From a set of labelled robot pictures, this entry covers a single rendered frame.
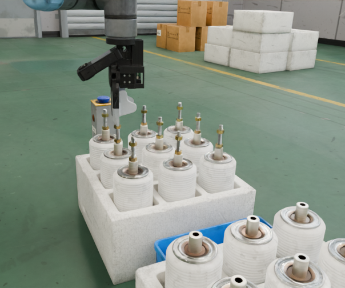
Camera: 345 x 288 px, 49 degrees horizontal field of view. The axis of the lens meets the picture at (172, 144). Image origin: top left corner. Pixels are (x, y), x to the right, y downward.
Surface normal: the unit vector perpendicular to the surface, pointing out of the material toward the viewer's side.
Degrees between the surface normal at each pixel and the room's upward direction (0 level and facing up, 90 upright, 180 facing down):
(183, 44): 90
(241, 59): 90
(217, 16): 90
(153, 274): 0
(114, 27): 90
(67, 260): 0
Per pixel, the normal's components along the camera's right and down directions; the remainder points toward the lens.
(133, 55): 0.21, 0.37
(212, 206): 0.42, 0.34
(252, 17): -0.83, 0.18
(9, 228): 0.04, -0.93
